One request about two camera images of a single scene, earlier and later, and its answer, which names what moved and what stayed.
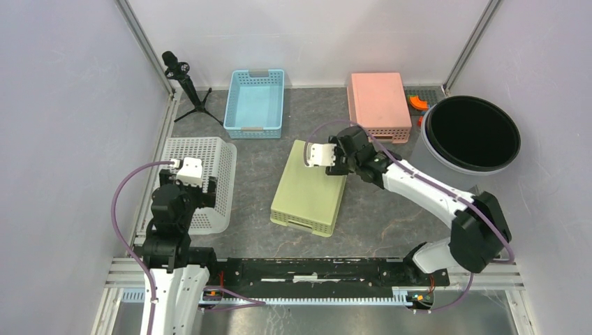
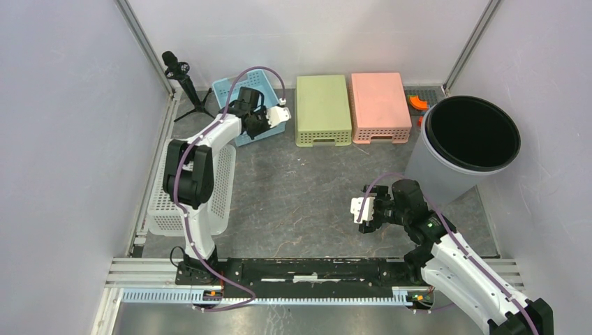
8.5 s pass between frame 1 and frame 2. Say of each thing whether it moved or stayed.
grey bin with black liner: stayed
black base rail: stayed
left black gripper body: moved
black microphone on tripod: stayed
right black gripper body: moved
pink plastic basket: stayed
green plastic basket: moved
